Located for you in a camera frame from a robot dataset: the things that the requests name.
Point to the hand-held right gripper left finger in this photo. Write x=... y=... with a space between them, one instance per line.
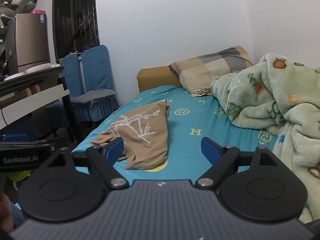
x=115 y=150

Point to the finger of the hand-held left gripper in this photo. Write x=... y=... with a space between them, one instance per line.
x=15 y=138

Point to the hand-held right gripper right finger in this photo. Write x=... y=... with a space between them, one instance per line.
x=209 y=150

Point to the tan printed t-shirt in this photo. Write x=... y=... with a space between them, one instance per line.
x=140 y=140

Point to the dark blue covered chair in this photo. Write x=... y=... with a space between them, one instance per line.
x=22 y=130

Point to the green stool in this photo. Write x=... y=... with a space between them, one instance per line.
x=18 y=176

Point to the teal patterned bed sheet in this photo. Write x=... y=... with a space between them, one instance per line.
x=200 y=115

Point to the grey seat cushion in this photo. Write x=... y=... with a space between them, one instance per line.
x=92 y=96

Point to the dark dining table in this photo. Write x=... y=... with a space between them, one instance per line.
x=32 y=80

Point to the white plate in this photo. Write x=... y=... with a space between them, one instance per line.
x=37 y=68
x=15 y=76

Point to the green fleece blanket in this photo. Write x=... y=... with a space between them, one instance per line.
x=275 y=100

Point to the blue pleated fabric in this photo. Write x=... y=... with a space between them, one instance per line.
x=96 y=70

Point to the tan padded headboard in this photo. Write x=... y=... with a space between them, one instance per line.
x=155 y=77

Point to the plaid pillow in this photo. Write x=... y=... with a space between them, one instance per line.
x=212 y=67

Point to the silver refrigerator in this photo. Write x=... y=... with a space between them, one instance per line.
x=31 y=40

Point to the pink lidded container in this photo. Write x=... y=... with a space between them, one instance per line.
x=39 y=12

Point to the dark window with grille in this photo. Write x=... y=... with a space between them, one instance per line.
x=72 y=17

